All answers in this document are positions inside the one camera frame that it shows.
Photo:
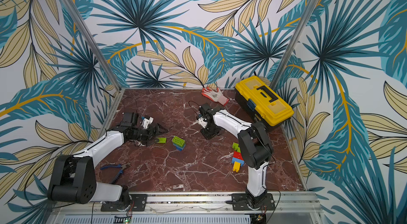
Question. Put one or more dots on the yellow square brick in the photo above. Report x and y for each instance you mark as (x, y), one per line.
(236, 167)

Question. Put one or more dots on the yellow black toolbox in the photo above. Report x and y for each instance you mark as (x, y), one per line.
(261, 103)

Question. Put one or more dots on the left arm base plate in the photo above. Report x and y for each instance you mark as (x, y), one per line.
(128, 203)

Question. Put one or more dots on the red brick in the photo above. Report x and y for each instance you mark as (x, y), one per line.
(237, 155)

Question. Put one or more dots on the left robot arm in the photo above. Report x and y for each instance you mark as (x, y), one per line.
(73, 178)

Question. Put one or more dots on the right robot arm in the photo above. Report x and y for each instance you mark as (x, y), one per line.
(253, 141)

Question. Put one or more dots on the blue long brick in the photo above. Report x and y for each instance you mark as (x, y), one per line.
(238, 161)

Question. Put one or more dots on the right aluminium post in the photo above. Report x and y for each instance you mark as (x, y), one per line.
(308, 10)

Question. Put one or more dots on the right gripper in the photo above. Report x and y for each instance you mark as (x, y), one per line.
(210, 127)

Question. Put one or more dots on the red white work glove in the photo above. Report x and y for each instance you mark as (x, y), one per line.
(215, 95)

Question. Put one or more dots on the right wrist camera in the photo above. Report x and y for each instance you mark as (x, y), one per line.
(203, 114)

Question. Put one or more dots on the light green long brick left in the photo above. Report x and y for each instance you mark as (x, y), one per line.
(161, 140)

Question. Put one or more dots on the light green square brick front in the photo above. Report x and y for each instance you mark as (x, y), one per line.
(235, 146)

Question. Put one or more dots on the left aluminium post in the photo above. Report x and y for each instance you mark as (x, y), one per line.
(86, 34)

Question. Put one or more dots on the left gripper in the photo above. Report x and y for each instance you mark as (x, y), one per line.
(151, 134)

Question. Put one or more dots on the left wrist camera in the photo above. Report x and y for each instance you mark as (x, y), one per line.
(132, 120)

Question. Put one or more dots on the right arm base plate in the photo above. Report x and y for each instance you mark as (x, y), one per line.
(247, 202)

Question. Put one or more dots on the aluminium front rail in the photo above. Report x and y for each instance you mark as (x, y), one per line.
(299, 207)

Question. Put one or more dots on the dark green long brick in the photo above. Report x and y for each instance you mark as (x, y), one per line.
(178, 142)

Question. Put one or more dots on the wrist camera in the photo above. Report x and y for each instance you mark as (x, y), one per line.
(203, 114)
(132, 120)

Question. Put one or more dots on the aluminium post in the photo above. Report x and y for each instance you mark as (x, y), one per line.
(308, 10)
(86, 34)

